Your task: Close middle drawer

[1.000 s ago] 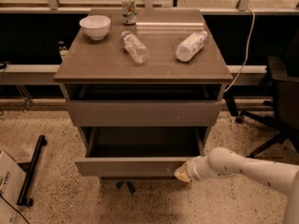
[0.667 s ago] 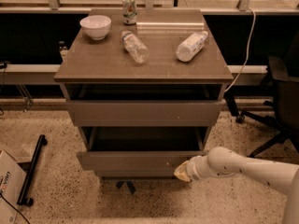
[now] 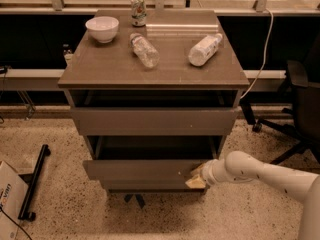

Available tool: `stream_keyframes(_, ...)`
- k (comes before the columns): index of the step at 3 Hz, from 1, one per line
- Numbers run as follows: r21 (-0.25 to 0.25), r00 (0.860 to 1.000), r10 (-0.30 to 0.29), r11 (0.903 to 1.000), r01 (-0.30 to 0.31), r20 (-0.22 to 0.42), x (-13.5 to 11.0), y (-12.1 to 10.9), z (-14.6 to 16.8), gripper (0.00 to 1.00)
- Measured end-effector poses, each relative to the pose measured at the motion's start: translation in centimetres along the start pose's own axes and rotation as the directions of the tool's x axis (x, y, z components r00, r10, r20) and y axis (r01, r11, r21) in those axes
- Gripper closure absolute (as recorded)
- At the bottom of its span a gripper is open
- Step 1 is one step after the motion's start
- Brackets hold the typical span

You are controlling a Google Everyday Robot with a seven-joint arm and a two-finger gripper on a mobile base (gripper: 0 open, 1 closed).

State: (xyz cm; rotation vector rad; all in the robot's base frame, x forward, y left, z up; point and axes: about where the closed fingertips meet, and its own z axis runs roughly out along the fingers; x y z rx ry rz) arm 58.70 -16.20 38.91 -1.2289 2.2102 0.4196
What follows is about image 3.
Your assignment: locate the grey drawer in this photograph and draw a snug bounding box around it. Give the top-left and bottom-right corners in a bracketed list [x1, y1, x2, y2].
[70, 108, 237, 136]
[83, 136, 216, 193]

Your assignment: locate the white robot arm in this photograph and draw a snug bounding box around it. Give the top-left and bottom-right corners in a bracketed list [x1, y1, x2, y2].
[185, 151, 320, 240]

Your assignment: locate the brown drawer cabinet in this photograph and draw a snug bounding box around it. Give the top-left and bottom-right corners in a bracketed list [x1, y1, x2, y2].
[57, 9, 250, 209]

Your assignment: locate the grey top drawer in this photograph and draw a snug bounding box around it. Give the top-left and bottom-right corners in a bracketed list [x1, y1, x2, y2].
[70, 108, 237, 136]

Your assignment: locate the white labelled plastic bottle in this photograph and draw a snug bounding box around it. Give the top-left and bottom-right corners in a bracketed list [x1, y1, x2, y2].
[188, 33, 223, 67]

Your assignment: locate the clear empty plastic bottle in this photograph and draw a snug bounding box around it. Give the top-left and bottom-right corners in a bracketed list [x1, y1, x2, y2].
[130, 33, 160, 68]

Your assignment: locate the black office chair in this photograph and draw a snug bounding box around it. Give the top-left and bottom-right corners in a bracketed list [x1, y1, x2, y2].
[240, 35, 320, 164]

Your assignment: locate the black metal bar stand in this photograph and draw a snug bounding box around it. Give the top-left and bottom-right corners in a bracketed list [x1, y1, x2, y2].
[18, 144, 51, 221]

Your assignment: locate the white ceramic bowl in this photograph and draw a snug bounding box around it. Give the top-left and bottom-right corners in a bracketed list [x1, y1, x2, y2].
[85, 16, 119, 43]

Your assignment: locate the small bottle behind cabinet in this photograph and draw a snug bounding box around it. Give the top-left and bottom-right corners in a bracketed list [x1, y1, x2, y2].
[63, 44, 73, 65]

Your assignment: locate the green soda can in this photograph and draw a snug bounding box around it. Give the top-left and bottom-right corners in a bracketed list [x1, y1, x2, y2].
[130, 0, 147, 27]

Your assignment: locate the cardboard box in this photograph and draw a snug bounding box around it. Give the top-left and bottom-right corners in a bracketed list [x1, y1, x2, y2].
[0, 161, 28, 240]

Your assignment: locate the white cable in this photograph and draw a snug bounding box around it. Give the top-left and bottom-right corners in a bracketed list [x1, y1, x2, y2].
[239, 8, 275, 100]

